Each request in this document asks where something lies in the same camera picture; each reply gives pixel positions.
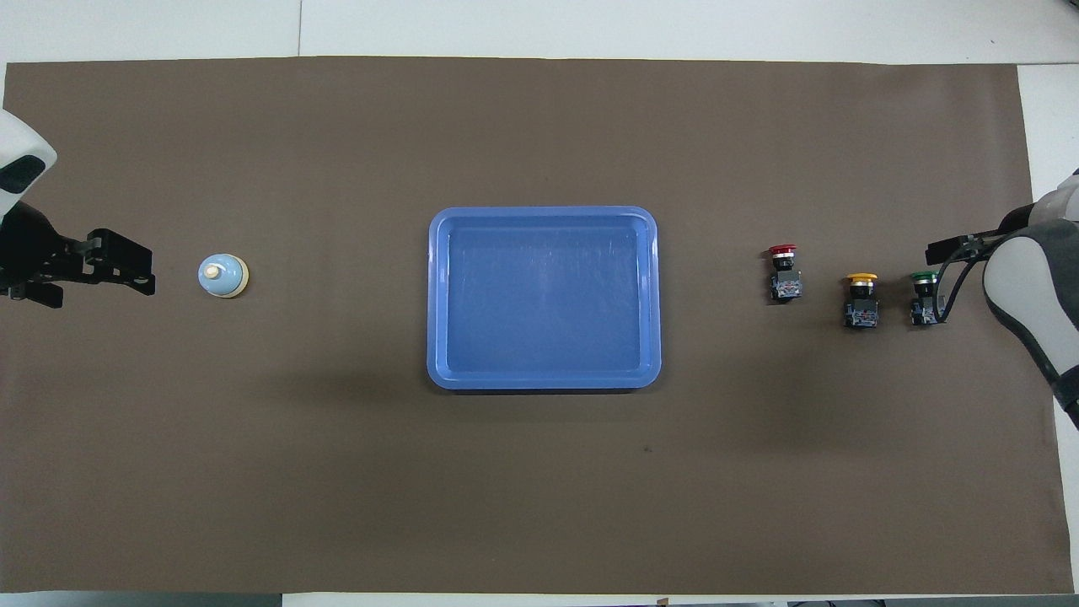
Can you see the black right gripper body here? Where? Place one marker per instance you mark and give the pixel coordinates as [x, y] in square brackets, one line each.
[988, 240]

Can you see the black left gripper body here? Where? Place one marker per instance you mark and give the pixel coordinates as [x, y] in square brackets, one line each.
[29, 253]

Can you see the green push button switch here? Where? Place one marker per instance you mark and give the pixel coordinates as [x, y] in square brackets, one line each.
[922, 295]

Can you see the yellow push button switch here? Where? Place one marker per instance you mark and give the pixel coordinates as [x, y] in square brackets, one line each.
[861, 305]

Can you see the red push button switch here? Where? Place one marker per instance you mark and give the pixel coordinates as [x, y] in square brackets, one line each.
[785, 278]

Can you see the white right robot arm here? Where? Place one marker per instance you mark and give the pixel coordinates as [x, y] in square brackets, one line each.
[1033, 287]

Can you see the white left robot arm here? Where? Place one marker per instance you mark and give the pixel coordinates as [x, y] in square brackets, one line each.
[17, 152]

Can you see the light blue call bell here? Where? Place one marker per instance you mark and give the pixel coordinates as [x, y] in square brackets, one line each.
[222, 276]

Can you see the blue plastic tray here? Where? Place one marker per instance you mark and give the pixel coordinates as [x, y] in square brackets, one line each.
[544, 295]

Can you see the brown table mat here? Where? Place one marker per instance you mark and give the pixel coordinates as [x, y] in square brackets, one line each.
[337, 472]

